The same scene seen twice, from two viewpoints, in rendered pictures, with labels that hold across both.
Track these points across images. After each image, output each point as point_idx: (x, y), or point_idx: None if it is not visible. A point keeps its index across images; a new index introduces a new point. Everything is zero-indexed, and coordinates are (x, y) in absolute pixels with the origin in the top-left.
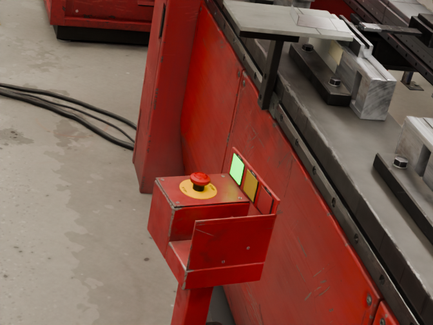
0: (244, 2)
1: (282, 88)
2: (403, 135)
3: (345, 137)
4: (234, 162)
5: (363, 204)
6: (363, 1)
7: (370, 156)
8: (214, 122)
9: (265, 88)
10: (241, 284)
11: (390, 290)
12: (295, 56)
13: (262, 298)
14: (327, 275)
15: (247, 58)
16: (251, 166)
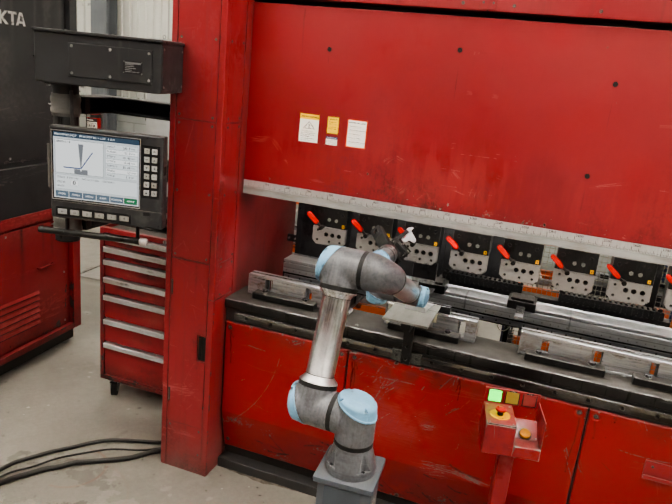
0: (387, 313)
1: (425, 347)
2: (522, 340)
3: (494, 354)
4: (492, 393)
5: (555, 376)
6: None
7: (514, 356)
8: None
9: (409, 352)
10: (415, 464)
11: (597, 401)
12: (399, 328)
13: (452, 459)
14: (532, 417)
15: (355, 342)
16: (507, 389)
